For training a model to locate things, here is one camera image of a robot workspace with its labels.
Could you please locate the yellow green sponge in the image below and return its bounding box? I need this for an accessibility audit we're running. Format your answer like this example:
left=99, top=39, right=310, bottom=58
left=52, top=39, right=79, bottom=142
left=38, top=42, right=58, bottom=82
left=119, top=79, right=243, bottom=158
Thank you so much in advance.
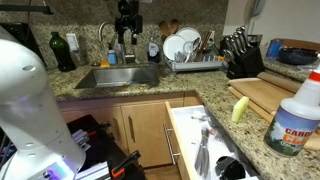
left=231, top=96, right=250, bottom=124

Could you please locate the blue soap bottle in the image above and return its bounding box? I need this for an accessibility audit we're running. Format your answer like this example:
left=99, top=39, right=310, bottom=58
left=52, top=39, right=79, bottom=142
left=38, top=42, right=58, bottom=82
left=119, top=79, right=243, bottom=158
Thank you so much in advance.
left=106, top=43, right=119, bottom=66

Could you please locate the large white plate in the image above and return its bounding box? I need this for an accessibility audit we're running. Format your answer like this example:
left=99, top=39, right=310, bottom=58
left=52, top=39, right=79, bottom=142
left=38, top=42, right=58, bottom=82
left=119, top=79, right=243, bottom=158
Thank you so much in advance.
left=162, top=34, right=187, bottom=62

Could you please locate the metal drawer handle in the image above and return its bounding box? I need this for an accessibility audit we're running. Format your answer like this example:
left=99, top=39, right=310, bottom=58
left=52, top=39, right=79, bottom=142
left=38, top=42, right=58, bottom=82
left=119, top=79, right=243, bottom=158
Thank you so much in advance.
left=162, top=123, right=181, bottom=166

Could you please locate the chrome curved faucet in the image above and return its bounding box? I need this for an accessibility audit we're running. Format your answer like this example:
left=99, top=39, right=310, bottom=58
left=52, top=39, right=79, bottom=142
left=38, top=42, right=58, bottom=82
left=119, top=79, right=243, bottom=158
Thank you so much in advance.
left=97, top=20, right=116, bottom=43

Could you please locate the black cup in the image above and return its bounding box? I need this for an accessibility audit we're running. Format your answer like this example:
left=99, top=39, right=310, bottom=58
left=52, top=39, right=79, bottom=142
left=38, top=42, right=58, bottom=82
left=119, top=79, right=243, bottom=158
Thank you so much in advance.
left=214, top=155, right=247, bottom=180

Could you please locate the orange black clamp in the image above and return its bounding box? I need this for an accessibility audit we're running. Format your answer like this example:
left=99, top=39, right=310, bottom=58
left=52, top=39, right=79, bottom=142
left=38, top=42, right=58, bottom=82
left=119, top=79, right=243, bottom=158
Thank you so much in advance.
left=110, top=150, right=142, bottom=180

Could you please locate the metal cutlery bundle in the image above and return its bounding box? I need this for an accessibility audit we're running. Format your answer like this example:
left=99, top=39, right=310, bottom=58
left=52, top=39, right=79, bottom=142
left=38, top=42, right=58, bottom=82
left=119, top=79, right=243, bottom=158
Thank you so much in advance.
left=194, top=127, right=211, bottom=178

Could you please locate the dark blue bowl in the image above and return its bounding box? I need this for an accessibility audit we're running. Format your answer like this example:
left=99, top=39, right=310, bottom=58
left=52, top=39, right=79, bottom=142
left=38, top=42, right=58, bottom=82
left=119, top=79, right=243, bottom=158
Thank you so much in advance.
left=277, top=46, right=320, bottom=66

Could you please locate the wooden cabinet door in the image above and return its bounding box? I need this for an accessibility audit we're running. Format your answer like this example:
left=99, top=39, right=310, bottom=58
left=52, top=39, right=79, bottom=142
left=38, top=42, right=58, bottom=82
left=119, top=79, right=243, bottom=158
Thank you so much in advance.
left=120, top=101, right=175, bottom=168

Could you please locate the black equipment cart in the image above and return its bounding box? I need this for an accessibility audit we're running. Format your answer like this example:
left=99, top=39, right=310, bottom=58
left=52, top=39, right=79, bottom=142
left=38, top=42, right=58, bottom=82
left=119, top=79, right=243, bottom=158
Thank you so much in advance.
left=66, top=114, right=146, bottom=180

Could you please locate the white wall outlet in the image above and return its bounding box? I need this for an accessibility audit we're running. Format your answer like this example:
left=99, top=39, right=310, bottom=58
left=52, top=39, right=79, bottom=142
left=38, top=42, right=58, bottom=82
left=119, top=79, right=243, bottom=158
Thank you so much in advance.
left=65, top=33, right=81, bottom=53

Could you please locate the grey dish rack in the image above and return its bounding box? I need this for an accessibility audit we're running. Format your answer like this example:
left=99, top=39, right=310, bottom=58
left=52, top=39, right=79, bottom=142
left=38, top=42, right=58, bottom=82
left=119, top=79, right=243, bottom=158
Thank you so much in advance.
left=164, top=49, right=230, bottom=74

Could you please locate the open white kitchen drawer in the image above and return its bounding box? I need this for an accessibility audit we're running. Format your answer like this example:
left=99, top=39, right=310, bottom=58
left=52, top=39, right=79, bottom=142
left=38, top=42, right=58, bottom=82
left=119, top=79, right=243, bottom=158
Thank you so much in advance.
left=165, top=101, right=262, bottom=180

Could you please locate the wooden spoon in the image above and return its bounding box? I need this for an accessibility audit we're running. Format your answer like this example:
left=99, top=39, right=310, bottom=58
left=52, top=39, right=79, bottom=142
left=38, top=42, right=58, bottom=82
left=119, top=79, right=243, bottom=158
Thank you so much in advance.
left=157, top=20, right=172, bottom=38
left=170, top=18, right=181, bottom=35

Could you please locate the dark green glass bottle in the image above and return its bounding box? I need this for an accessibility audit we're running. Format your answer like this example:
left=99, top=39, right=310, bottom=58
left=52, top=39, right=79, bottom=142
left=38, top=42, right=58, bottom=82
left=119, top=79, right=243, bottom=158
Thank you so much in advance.
left=48, top=31, right=77, bottom=73

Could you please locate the black knife block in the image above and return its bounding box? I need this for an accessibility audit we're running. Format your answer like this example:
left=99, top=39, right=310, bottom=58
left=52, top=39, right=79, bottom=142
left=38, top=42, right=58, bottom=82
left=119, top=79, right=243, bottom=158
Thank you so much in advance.
left=219, top=25, right=266, bottom=80

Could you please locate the stainless steel sink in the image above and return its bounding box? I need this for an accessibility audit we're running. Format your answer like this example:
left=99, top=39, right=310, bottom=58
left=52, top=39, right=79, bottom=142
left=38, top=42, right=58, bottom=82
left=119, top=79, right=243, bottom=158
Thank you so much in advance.
left=75, top=64, right=160, bottom=90

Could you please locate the white cleaner spray bottle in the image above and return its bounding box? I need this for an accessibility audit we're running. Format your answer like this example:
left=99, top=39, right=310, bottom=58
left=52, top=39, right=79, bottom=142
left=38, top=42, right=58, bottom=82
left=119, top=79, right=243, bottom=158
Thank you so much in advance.
left=263, top=64, right=320, bottom=158

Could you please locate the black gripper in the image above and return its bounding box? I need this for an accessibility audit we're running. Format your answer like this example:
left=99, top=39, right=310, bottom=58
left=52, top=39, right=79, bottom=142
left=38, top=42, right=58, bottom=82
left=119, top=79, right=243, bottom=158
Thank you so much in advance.
left=114, top=0, right=144, bottom=46

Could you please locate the wooden cutting board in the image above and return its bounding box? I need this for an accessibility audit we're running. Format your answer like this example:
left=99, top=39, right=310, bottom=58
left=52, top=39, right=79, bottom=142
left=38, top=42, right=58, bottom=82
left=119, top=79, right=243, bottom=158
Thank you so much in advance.
left=227, top=71, right=320, bottom=152

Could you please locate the dark dish soap dispenser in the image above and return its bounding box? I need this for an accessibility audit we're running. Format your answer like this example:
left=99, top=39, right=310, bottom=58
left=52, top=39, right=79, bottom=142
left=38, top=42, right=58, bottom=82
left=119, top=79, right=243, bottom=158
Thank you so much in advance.
left=147, top=37, right=161, bottom=64

